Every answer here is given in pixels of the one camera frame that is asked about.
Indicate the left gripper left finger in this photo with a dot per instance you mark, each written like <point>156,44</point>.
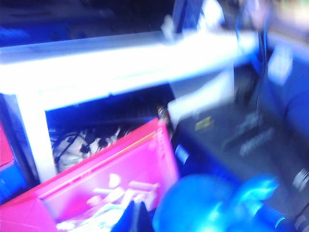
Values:
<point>129,220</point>

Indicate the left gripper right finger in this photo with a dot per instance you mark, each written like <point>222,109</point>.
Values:
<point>146,221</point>

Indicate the pink gift box gold pattern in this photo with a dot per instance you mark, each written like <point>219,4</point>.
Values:
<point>108,169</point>

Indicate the red and blue cardboard box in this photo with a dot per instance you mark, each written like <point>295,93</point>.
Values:
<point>6,145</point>

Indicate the glossy blue rounded object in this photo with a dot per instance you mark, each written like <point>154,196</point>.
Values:
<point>193,205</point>

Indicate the white power strip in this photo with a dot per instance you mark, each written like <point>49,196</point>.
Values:
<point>72,157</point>

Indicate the black shredder with yellow label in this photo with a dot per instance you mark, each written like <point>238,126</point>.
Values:
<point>241,145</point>

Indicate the white paper sheet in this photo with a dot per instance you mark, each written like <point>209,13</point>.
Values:
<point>205,96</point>

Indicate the white table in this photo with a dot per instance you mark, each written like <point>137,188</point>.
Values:
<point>120,62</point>

